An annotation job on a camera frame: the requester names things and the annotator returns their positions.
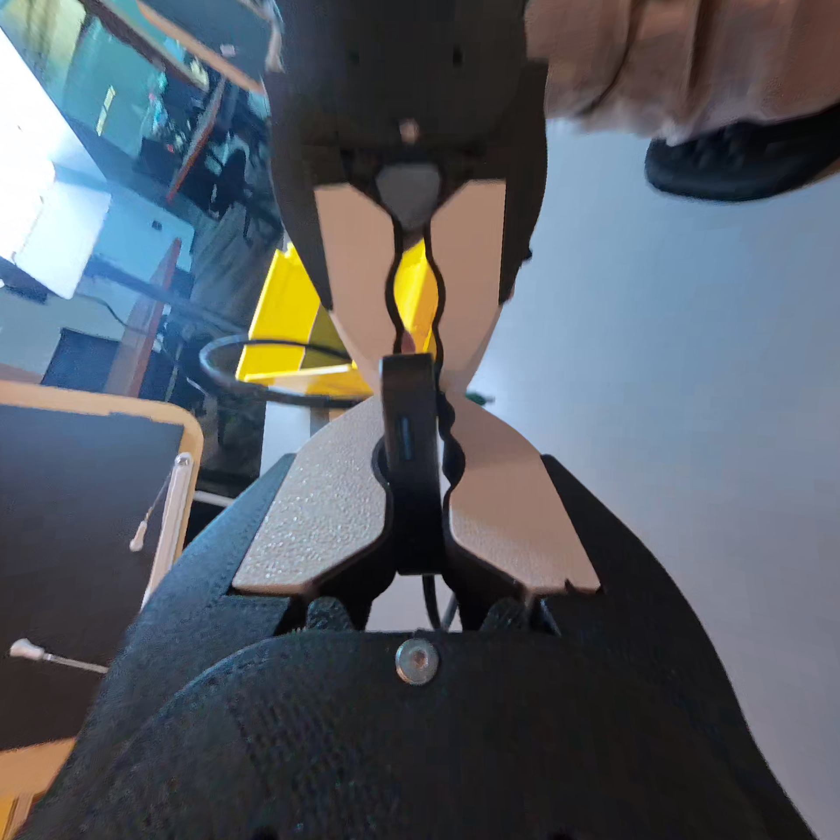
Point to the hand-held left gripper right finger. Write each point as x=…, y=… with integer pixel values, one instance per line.
x=519, y=512

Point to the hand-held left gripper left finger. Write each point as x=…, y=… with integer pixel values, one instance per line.
x=315, y=519

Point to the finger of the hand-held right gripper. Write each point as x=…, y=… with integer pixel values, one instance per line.
x=355, y=263
x=473, y=263

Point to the yellow plastic bin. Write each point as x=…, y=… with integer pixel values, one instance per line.
x=282, y=328

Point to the person's right forearm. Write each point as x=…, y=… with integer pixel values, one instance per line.
x=683, y=59

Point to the white tipped pin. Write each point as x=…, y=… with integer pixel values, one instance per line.
x=24, y=649
x=137, y=538

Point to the black panel with wooden rim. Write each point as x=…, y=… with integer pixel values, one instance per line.
x=184, y=33
x=66, y=551

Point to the black foam pad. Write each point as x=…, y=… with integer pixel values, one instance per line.
x=748, y=158

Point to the bright softbox light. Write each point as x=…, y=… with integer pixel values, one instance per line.
x=40, y=197

